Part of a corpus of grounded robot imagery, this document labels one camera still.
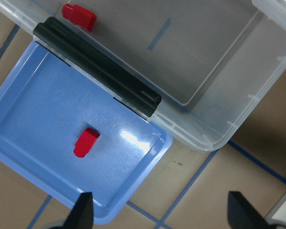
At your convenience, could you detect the blue plastic tray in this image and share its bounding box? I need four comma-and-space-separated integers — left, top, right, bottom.
0, 42, 173, 224

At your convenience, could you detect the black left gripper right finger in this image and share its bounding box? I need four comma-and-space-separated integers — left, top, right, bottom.
228, 191, 269, 229

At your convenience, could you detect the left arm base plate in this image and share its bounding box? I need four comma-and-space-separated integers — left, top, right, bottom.
265, 193, 286, 226

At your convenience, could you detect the clear plastic storage box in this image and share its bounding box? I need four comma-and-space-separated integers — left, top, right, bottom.
0, 0, 286, 151

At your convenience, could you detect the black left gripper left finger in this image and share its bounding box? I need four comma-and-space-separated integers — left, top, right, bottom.
63, 192, 94, 229

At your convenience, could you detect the red block in box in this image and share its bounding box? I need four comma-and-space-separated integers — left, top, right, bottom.
61, 4, 97, 32

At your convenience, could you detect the red block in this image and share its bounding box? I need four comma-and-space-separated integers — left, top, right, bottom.
73, 127, 100, 158
61, 4, 97, 32

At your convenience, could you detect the black box latch handle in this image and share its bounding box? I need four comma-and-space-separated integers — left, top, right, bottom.
33, 17, 162, 117

